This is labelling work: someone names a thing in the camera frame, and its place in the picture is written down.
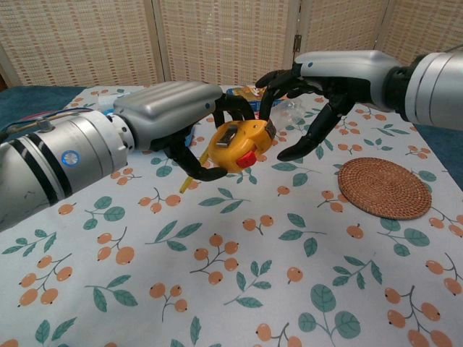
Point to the floral fruit-print tablecloth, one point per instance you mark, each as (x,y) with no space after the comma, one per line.
(217,260)

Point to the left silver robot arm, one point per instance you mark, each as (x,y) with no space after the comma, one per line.
(47,166)

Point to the woven folding screen panel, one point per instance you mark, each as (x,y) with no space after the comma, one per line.
(228,39)
(79,39)
(423,25)
(340,25)

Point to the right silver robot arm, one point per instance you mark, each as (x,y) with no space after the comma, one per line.
(434,86)

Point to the yellow tape measure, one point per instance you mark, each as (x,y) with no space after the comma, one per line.
(242,142)

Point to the orange snack packet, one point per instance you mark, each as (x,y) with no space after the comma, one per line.
(246,94)

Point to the clear red-label cola bottle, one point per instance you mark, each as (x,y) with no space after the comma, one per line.
(293,110)

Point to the round woven brown coaster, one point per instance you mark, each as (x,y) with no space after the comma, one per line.
(385,188)

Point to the metal screen hinge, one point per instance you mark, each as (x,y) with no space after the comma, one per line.
(297,42)

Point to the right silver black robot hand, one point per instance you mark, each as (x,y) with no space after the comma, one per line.
(347,76)

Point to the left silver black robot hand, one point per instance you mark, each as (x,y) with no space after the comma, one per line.
(166,112)

